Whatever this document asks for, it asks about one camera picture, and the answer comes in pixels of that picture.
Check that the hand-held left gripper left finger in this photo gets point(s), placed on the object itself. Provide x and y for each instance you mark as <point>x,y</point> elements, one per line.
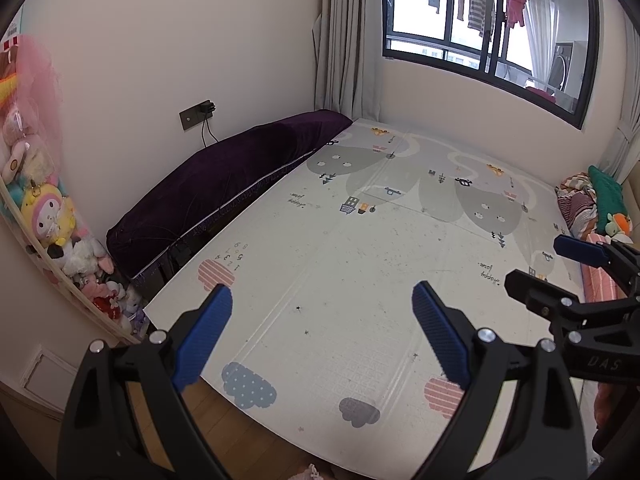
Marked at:
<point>205,340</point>

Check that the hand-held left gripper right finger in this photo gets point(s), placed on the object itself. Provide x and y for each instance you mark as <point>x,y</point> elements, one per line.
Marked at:
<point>442,340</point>

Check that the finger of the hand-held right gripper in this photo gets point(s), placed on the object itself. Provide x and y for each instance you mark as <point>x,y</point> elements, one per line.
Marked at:
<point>575,247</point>
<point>530,287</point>

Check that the striped blanket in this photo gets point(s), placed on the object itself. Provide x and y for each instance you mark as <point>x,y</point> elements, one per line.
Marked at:
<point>577,205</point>

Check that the green plush toy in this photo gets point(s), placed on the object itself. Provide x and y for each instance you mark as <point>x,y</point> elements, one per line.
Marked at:
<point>607,190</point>

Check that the beige curtain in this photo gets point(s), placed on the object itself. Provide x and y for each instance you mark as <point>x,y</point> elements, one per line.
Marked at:
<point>345,35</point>
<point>625,150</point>

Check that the printed foam play mat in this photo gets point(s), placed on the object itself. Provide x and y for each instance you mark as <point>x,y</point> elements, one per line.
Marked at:
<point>350,270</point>

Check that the purple velvet bolster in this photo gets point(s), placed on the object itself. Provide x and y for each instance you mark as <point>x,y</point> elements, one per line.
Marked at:
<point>225,175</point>

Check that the pink frilly cloth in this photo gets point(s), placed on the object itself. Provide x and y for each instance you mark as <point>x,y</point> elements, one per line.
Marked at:
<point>312,472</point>

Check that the washing machine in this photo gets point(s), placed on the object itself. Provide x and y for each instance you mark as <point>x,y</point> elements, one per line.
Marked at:
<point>565,67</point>

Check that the black framed window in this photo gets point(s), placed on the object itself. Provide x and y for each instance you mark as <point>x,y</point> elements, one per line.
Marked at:
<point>591,60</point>

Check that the pile of plush toys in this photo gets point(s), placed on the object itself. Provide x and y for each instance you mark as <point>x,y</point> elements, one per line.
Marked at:
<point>50,210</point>

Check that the white sheer curtain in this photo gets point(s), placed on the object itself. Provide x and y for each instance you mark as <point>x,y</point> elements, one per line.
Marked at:
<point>542,35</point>

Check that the black charger plug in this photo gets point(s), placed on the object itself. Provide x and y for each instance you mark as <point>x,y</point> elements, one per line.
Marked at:
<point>207,108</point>

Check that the pink net fabric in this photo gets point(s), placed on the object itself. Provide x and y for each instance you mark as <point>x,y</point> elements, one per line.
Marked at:
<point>35,85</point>

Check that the white wall access panel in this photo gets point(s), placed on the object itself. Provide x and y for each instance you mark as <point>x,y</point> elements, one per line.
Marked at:
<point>47,377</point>

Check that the dark wall socket plate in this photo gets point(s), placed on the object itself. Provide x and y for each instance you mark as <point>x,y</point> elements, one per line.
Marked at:
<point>189,119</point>

